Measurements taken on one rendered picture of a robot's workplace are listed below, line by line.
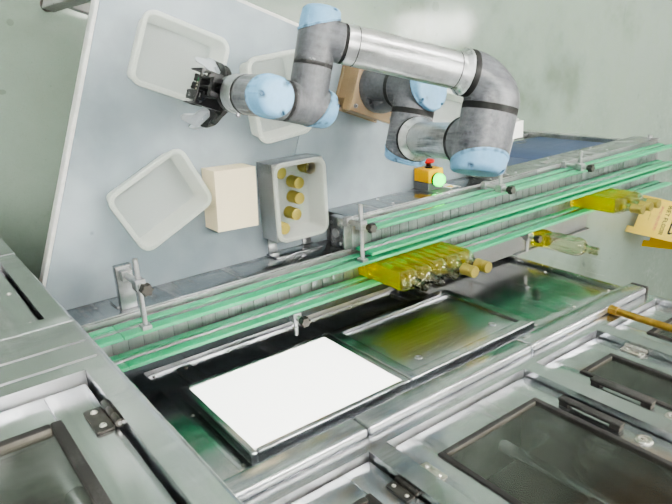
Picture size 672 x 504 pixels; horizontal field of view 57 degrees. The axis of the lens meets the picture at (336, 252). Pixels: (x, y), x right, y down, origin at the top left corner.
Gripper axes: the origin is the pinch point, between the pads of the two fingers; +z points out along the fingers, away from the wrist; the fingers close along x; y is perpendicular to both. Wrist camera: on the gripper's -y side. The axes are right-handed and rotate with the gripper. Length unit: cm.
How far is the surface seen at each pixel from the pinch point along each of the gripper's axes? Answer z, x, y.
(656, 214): 80, -32, -396
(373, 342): -14, 49, -57
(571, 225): 8, 1, -172
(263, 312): 5, 49, -34
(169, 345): 4, 59, -9
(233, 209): 13.7, 24.1, -22.6
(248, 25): 21.2, -23.3, -18.2
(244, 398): -16, 64, -20
